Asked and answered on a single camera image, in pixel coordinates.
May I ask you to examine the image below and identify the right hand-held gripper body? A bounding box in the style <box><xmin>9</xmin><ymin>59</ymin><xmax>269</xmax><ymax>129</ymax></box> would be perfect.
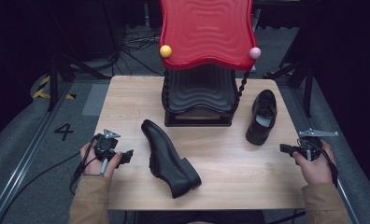
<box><xmin>293</xmin><ymin>128</ymin><xmax>340</xmax><ymax>162</ymax></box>

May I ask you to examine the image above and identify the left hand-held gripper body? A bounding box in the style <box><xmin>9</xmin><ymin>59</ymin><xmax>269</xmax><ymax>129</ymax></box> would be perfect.
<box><xmin>93</xmin><ymin>128</ymin><xmax>125</xmax><ymax>163</ymax></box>

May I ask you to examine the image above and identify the black leather shoe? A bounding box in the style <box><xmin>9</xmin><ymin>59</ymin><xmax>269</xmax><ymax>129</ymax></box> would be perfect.
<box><xmin>140</xmin><ymin>119</ymin><xmax>203</xmax><ymax>200</ymax></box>
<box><xmin>245</xmin><ymin>89</ymin><xmax>278</xmax><ymax>147</ymax></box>

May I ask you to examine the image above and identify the red and black shoe rack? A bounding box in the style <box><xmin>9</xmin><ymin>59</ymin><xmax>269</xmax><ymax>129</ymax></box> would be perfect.
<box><xmin>158</xmin><ymin>0</ymin><xmax>263</xmax><ymax>128</ymax></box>

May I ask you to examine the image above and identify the person's left hand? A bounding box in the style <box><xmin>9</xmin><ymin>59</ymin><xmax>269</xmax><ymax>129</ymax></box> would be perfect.
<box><xmin>79</xmin><ymin>141</ymin><xmax>123</xmax><ymax>178</ymax></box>

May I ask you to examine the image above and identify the person's right hand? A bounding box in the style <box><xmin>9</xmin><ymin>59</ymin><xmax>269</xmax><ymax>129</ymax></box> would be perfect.
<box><xmin>292</xmin><ymin>139</ymin><xmax>337</xmax><ymax>187</ymax></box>

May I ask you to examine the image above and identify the black metal stand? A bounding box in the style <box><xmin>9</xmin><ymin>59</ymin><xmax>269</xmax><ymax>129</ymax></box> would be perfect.
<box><xmin>263</xmin><ymin>27</ymin><xmax>319</xmax><ymax>119</ymax></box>
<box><xmin>46</xmin><ymin>0</ymin><xmax>114</xmax><ymax>113</ymax></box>

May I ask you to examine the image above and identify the pink ball knob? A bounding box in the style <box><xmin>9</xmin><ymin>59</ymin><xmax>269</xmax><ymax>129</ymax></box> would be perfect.
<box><xmin>249</xmin><ymin>46</ymin><xmax>263</xmax><ymax>61</ymax></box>

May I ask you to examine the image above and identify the yellow ball knob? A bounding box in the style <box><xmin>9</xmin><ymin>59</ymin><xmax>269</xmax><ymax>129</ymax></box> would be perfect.
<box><xmin>159</xmin><ymin>44</ymin><xmax>173</xmax><ymax>59</ymax></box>

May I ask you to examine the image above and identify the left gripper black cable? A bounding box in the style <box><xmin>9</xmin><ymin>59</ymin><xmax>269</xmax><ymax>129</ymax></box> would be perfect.
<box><xmin>0</xmin><ymin>133</ymin><xmax>101</xmax><ymax>224</ymax></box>

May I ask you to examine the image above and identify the aluminium floor rail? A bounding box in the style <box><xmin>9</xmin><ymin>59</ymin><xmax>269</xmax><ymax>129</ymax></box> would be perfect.
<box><xmin>0</xmin><ymin>82</ymin><xmax>74</xmax><ymax>224</ymax></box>

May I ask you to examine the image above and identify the bundle of floor cables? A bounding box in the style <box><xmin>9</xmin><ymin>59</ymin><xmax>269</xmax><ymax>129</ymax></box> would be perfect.
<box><xmin>110</xmin><ymin>26</ymin><xmax>164</xmax><ymax>77</ymax></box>

